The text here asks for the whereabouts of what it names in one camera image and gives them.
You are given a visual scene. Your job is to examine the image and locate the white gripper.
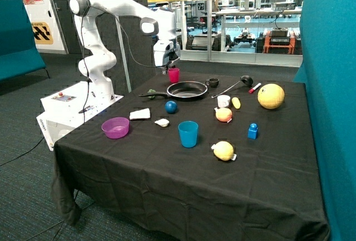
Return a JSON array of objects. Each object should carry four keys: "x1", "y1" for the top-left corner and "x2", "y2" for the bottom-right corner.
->
[{"x1": 154, "y1": 40, "x2": 180, "y2": 75}]

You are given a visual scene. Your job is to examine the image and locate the white cleaning sponge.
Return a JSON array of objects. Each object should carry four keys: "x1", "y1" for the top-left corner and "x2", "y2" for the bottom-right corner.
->
[{"x1": 129, "y1": 108, "x2": 151, "y2": 120}]

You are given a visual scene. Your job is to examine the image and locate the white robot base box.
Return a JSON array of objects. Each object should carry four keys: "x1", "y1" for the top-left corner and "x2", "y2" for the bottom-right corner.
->
[{"x1": 37, "y1": 81, "x2": 123, "y2": 151}]

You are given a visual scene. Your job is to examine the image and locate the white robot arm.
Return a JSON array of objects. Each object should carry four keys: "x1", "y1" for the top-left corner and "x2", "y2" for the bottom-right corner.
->
[{"x1": 70, "y1": 0, "x2": 180, "y2": 101}]

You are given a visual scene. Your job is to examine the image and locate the black frying pan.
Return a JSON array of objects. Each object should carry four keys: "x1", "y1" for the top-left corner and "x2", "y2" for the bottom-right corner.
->
[{"x1": 139, "y1": 81, "x2": 208, "y2": 100}]

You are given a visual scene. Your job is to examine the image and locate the pink plastic cup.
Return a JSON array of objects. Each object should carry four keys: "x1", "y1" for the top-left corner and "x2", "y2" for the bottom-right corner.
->
[{"x1": 168, "y1": 68, "x2": 180, "y2": 83}]

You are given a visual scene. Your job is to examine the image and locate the green toy vegetable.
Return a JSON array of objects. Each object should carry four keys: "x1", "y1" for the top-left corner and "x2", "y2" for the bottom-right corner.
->
[{"x1": 147, "y1": 89, "x2": 156, "y2": 100}]

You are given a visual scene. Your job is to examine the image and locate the blue ball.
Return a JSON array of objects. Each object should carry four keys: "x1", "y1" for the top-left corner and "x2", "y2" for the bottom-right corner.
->
[{"x1": 165, "y1": 101, "x2": 177, "y2": 114}]

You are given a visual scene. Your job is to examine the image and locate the dark grey acoustic panel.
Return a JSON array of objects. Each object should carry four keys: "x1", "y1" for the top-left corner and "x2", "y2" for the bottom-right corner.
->
[{"x1": 61, "y1": 0, "x2": 156, "y2": 95}]

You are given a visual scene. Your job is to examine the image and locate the small dark brown cup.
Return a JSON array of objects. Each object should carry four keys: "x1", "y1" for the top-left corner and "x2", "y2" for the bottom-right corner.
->
[{"x1": 205, "y1": 78, "x2": 219, "y2": 88}]

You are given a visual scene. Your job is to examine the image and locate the white toy garlic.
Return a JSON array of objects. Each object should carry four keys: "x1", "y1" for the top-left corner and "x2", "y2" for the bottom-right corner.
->
[{"x1": 155, "y1": 119, "x2": 170, "y2": 127}]

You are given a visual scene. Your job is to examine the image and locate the small white cup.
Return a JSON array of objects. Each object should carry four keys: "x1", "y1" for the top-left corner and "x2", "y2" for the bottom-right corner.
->
[{"x1": 217, "y1": 95, "x2": 231, "y2": 108}]

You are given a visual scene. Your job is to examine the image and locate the blue plastic cup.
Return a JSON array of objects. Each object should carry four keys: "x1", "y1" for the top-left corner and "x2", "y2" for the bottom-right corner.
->
[{"x1": 178, "y1": 121, "x2": 199, "y2": 148}]

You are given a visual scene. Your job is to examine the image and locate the orange toy onion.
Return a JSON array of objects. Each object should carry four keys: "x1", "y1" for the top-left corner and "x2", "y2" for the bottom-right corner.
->
[{"x1": 214, "y1": 107, "x2": 233, "y2": 123}]

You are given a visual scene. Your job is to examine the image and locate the small yellow toy food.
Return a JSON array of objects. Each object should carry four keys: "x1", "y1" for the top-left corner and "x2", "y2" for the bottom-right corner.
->
[{"x1": 231, "y1": 97, "x2": 241, "y2": 110}]

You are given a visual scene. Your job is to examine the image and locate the purple plastic bowl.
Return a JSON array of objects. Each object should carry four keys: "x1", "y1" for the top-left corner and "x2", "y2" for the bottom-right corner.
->
[{"x1": 101, "y1": 117, "x2": 130, "y2": 139}]

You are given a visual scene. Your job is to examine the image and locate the black ladle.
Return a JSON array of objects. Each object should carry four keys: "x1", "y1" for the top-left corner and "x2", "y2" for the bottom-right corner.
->
[{"x1": 211, "y1": 75, "x2": 253, "y2": 99}]

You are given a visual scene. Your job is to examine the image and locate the red white marker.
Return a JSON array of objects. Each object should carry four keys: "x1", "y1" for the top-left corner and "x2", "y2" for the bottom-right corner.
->
[{"x1": 249, "y1": 83, "x2": 262, "y2": 94}]

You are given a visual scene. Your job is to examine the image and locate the black tablecloth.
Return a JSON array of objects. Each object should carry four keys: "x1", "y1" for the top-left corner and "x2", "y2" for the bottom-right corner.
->
[{"x1": 51, "y1": 75, "x2": 330, "y2": 240}]

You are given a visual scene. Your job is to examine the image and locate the yellow toy onion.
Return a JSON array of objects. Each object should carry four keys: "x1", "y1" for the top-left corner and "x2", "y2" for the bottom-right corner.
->
[{"x1": 211, "y1": 141, "x2": 236, "y2": 161}]

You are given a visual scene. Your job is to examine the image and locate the blue toy brick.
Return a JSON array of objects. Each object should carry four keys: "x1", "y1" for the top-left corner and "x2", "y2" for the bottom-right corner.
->
[{"x1": 248, "y1": 123, "x2": 258, "y2": 140}]

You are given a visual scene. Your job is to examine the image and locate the large yellow ball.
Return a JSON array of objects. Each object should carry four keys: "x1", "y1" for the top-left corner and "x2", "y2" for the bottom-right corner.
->
[{"x1": 258, "y1": 83, "x2": 285, "y2": 110}]

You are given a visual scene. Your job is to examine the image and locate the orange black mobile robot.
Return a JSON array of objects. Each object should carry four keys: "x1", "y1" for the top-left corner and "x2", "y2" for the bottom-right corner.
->
[{"x1": 255, "y1": 27, "x2": 303, "y2": 55}]

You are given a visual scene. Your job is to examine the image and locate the white lab workbench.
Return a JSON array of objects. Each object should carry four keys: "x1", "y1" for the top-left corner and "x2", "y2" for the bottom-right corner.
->
[{"x1": 217, "y1": 8, "x2": 301, "y2": 53}]

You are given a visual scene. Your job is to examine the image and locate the yellow black sign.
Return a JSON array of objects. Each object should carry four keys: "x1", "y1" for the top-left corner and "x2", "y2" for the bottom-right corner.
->
[{"x1": 31, "y1": 22, "x2": 53, "y2": 45}]

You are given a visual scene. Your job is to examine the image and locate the teal bench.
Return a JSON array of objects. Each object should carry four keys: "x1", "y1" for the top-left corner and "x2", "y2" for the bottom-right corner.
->
[{"x1": 1, "y1": 0, "x2": 46, "y2": 81}]

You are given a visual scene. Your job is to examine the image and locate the teal partition panel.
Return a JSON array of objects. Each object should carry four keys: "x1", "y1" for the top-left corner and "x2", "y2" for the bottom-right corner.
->
[{"x1": 294, "y1": 0, "x2": 355, "y2": 240}]

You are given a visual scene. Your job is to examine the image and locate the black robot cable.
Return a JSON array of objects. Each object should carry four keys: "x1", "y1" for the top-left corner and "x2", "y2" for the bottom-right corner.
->
[{"x1": 78, "y1": 7, "x2": 167, "y2": 114}]

